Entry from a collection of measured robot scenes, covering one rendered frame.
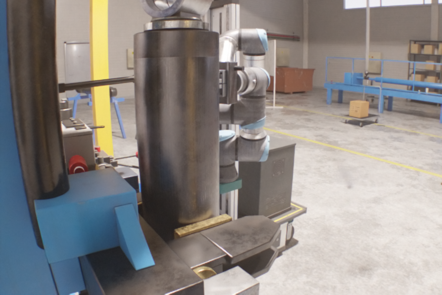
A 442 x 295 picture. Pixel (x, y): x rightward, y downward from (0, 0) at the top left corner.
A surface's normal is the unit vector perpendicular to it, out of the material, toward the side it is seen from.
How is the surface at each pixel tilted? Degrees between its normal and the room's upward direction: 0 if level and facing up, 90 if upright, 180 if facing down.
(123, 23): 90
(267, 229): 0
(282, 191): 90
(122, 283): 0
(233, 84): 90
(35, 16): 90
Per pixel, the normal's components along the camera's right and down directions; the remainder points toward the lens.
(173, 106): 0.05, 0.22
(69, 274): 0.57, 0.18
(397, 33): -0.82, 0.12
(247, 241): 0.00, -0.98
